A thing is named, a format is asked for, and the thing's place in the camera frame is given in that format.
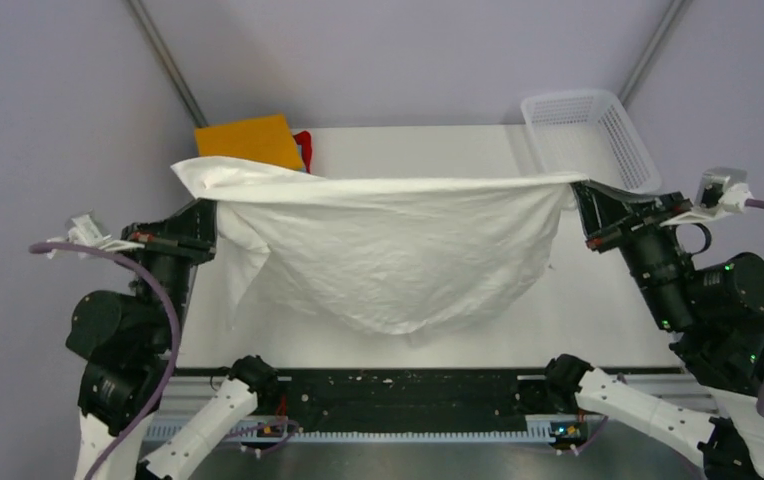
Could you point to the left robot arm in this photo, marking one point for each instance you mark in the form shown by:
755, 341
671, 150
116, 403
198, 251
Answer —
131, 342

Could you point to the left aluminium frame rail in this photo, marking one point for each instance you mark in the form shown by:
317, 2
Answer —
180, 293

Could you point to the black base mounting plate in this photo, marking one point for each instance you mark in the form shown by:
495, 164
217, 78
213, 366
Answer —
420, 401

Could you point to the red folded t shirt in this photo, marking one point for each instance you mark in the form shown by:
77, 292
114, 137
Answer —
304, 142

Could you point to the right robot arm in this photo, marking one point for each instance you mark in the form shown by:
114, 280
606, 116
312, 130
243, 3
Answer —
716, 313

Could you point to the right corner metal post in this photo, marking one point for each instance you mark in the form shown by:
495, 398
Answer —
655, 44

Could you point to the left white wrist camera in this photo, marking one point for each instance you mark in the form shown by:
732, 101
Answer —
87, 230

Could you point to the left corner metal post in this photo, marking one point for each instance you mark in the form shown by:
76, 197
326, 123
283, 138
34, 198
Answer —
164, 57

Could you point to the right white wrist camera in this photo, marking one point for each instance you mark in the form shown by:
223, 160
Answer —
722, 192

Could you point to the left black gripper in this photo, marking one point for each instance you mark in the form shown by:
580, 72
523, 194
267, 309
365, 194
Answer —
190, 230

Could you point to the white slotted cable duct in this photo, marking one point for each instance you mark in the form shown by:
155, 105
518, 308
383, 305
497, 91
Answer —
161, 431

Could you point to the corner metal post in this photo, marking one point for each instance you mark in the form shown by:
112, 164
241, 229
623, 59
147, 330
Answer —
164, 57
655, 44

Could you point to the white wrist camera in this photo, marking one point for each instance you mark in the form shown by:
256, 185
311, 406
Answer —
722, 192
87, 230

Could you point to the orange folded t shirt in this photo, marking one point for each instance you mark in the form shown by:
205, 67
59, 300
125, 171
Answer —
266, 139

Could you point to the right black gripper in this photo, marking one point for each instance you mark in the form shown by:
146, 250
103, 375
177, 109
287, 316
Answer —
604, 217

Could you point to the white plastic basket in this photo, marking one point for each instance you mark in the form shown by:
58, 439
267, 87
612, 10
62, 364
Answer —
589, 131

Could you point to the white t shirt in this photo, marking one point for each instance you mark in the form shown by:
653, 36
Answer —
387, 255

